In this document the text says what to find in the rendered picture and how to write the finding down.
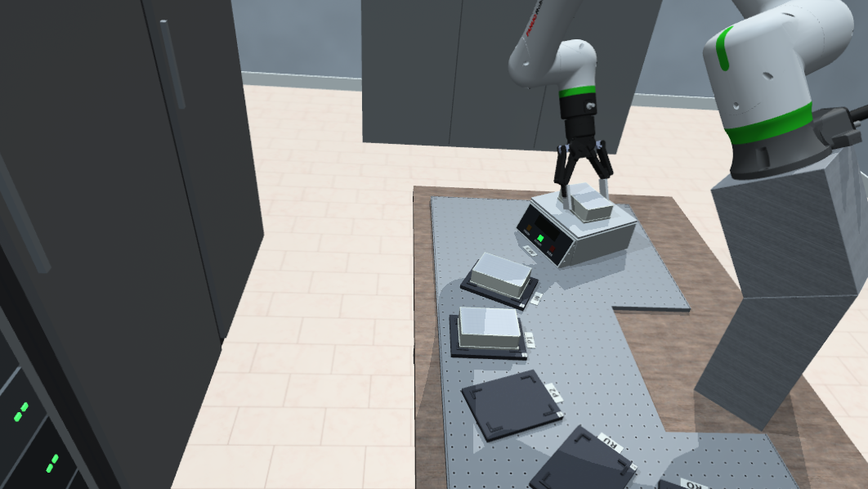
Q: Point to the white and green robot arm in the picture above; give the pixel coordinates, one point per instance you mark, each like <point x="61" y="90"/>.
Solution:
<point x="756" y="69"/>

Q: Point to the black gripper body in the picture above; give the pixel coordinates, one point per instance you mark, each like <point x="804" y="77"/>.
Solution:
<point x="579" y="132"/>

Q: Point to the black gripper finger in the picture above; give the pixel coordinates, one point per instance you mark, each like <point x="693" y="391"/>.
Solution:
<point x="601" y="165"/>
<point x="563" y="174"/>

